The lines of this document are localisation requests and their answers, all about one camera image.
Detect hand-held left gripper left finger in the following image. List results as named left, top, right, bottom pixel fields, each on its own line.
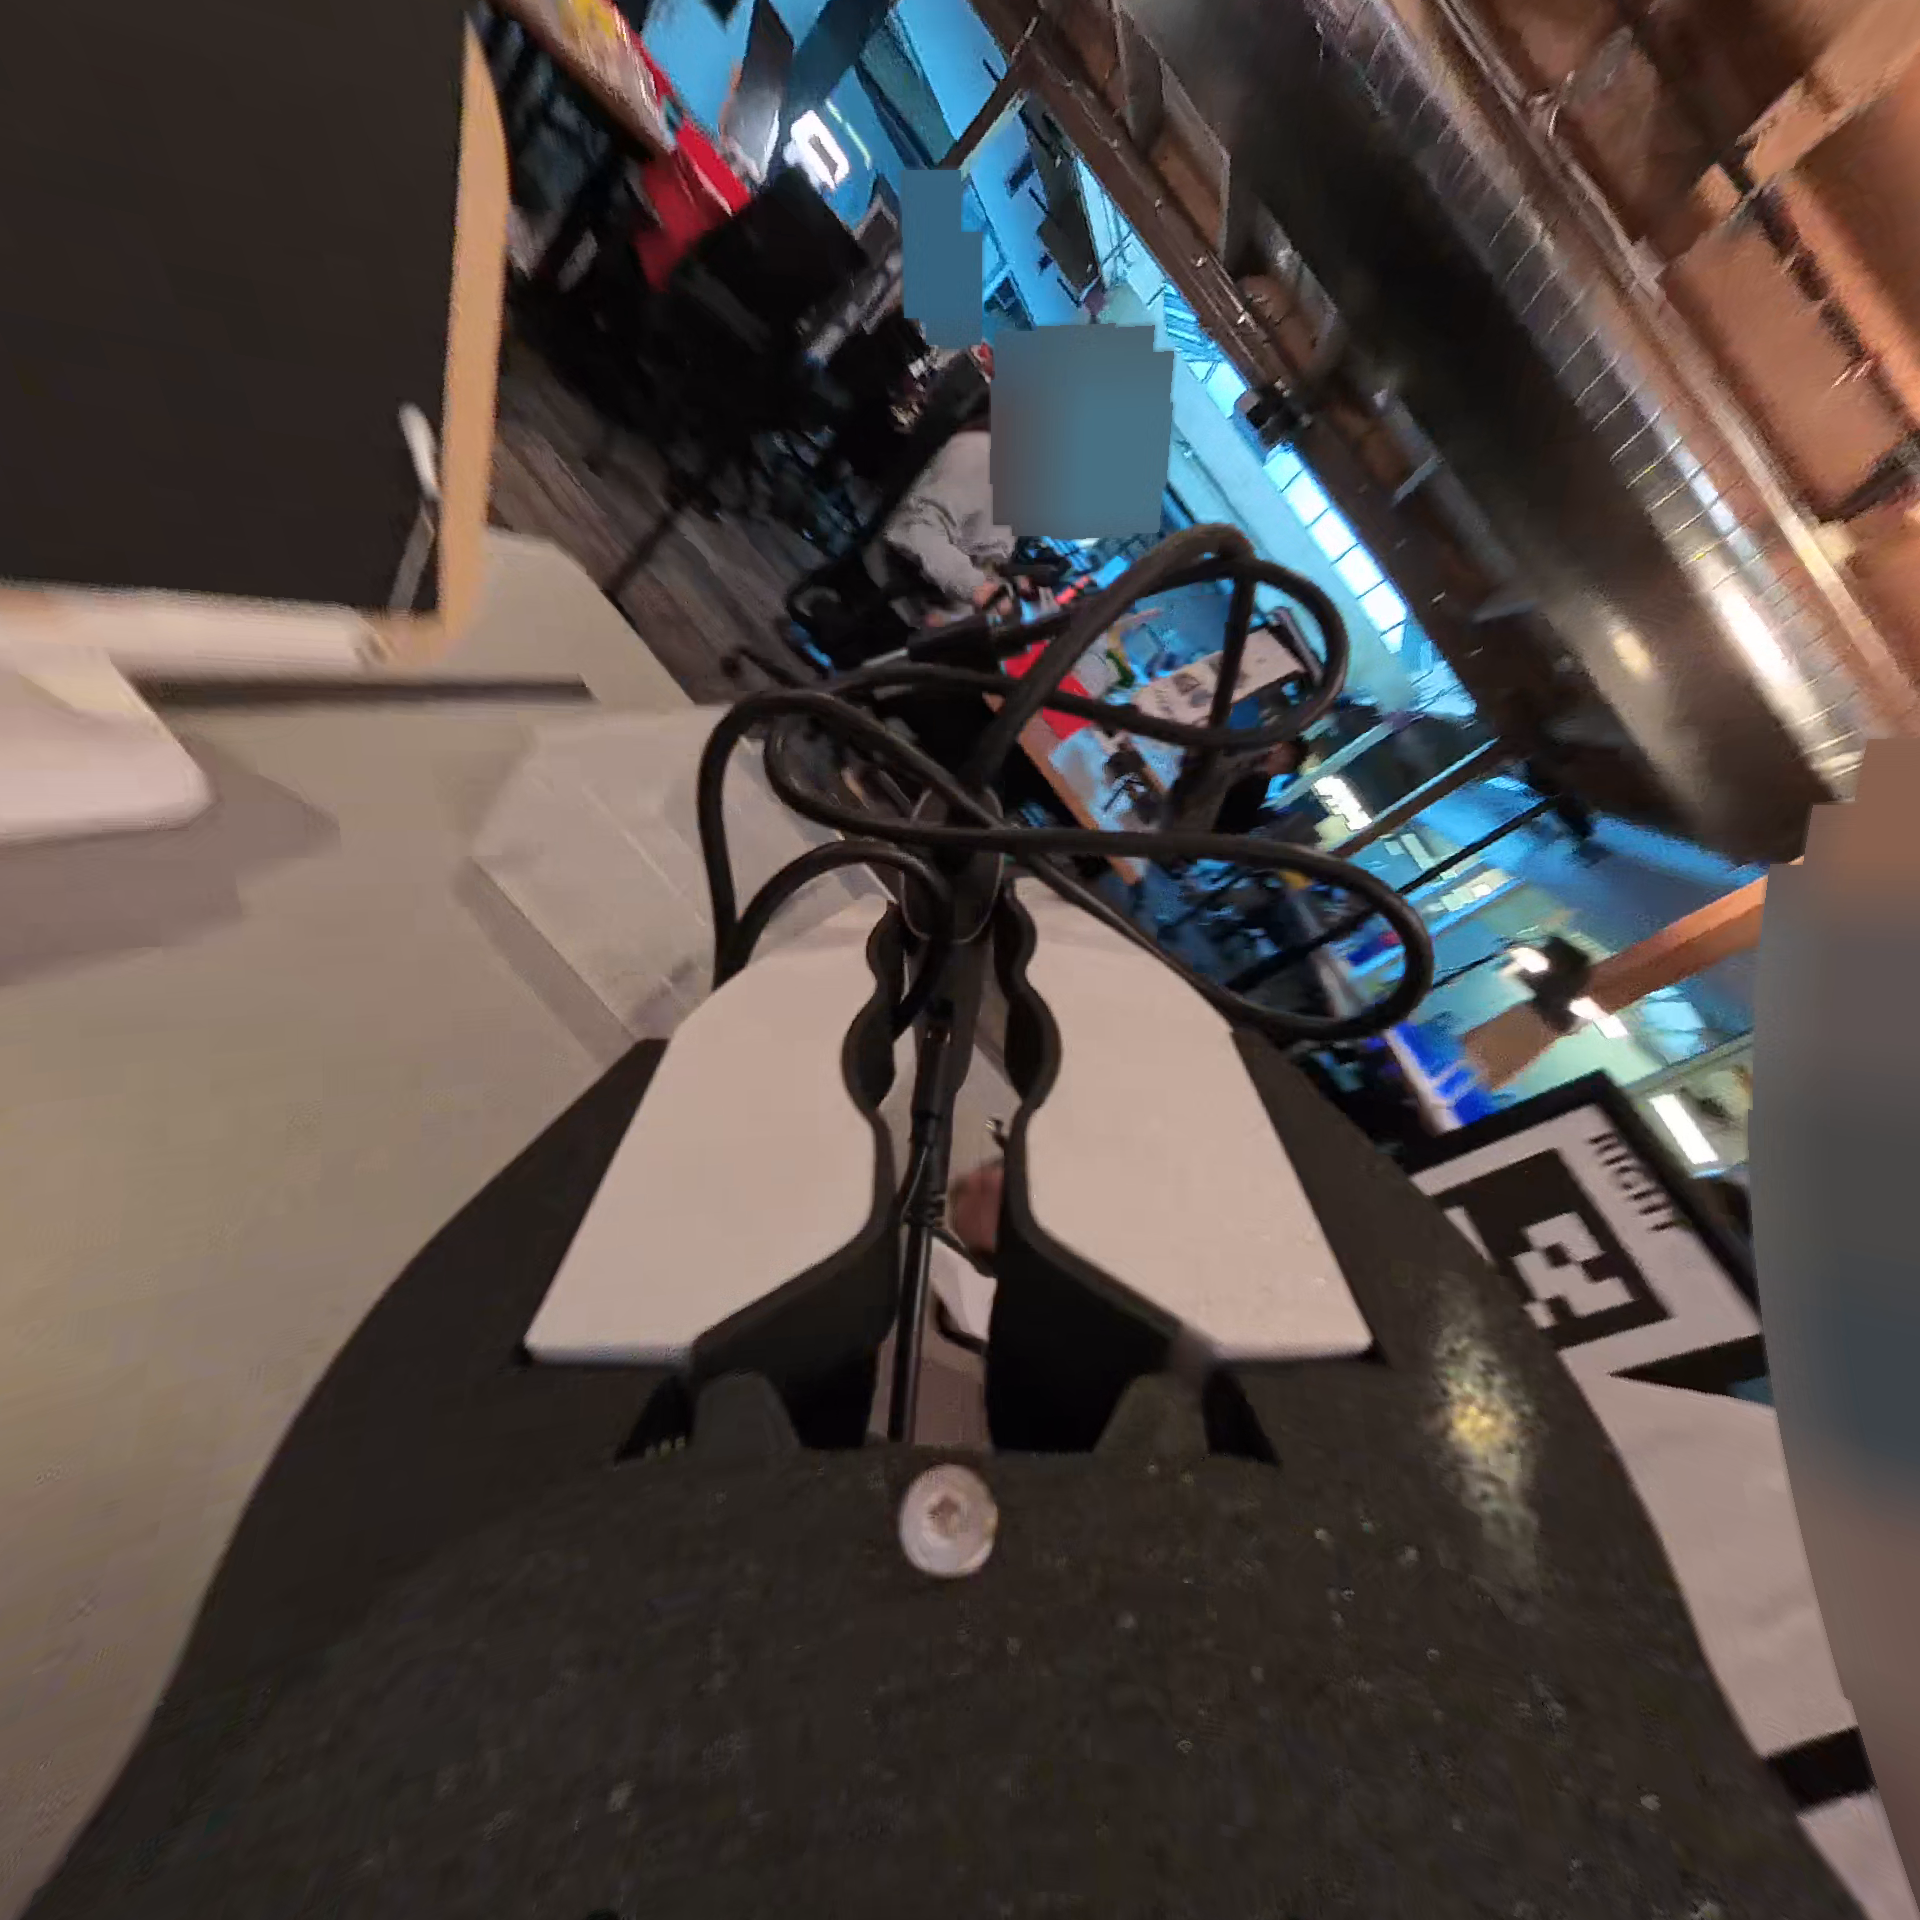
left=520, top=895, right=906, bottom=1444

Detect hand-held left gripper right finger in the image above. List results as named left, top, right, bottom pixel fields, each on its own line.
left=986, top=900, right=1376, bottom=1452

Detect thin black cable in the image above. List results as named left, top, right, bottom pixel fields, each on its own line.
left=697, top=525, right=1442, bottom=1441

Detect grey desk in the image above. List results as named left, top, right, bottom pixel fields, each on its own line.
left=0, top=532, right=962, bottom=1863

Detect white tilting stand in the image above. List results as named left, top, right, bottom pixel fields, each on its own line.
left=0, top=401, right=447, bottom=840

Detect metal ventilation duct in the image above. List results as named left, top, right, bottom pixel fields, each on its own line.
left=1199, top=0, right=1869, bottom=864

